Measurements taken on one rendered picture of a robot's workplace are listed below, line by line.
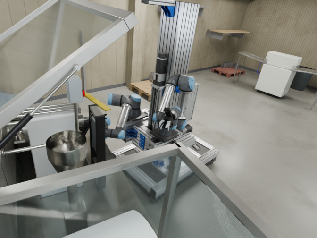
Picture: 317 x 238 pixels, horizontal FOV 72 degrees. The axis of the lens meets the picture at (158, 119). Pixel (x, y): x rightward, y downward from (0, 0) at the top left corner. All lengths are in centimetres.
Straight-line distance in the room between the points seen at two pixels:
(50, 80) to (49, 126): 71
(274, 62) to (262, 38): 262
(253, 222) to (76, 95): 75
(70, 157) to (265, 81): 637
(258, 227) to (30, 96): 60
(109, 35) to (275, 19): 874
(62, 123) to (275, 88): 612
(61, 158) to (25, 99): 32
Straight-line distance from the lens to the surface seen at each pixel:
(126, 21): 58
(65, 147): 96
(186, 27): 219
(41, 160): 137
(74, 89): 93
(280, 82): 674
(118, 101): 204
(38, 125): 125
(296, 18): 899
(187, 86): 194
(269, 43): 921
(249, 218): 59
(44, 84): 57
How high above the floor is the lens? 202
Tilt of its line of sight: 29 degrees down
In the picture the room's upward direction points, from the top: 7 degrees clockwise
